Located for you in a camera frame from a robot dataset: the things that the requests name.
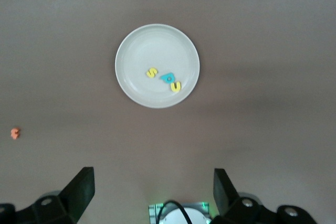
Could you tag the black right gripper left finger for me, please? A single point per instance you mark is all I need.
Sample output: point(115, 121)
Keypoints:
point(76, 190)

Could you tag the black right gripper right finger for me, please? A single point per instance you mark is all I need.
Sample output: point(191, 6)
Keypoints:
point(225, 195)

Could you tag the yellow foam letter u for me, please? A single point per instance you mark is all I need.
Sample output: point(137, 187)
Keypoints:
point(174, 89)

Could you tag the teal foam letter p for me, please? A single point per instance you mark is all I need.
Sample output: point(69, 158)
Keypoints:
point(164, 77)

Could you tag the yellow foam letter s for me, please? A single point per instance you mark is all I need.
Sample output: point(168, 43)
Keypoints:
point(151, 72)

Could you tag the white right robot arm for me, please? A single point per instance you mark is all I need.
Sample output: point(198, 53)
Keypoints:
point(173, 218)

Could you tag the orange foam letter t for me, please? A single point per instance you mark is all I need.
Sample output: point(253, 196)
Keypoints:
point(15, 133)

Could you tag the brown table cover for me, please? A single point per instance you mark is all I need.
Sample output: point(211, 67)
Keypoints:
point(262, 51)

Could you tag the beige round plate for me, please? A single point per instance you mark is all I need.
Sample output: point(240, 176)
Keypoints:
point(157, 51)

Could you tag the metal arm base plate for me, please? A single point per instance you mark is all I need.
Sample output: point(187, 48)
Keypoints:
point(152, 211)

